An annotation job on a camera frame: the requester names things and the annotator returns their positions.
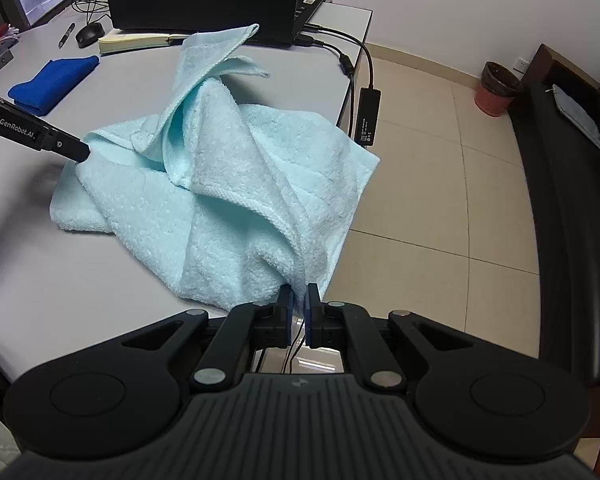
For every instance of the light blue towel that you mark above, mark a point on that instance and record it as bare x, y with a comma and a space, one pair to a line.
230, 185

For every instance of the folded dark blue cloth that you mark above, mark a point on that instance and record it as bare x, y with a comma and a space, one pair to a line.
50, 82

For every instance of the grey pouch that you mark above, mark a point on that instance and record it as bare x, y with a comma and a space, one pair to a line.
577, 115

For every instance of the white wall socket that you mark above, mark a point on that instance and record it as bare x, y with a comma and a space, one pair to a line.
520, 66

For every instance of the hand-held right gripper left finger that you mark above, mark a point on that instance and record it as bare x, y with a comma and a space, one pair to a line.
286, 317

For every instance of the red waste bin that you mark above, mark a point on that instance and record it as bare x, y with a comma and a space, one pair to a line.
497, 92

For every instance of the cream paper notebook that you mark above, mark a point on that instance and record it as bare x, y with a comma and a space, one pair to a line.
135, 42

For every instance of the black leather sofa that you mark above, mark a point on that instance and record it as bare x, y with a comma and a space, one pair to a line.
570, 235

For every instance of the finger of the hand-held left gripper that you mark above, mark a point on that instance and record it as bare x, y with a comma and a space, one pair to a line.
70, 147

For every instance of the black marker pen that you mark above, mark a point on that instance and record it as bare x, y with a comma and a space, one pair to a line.
66, 36

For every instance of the black computer mouse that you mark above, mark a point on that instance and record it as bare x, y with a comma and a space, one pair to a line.
90, 34

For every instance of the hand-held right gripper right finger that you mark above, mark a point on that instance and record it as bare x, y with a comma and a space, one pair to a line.
311, 317

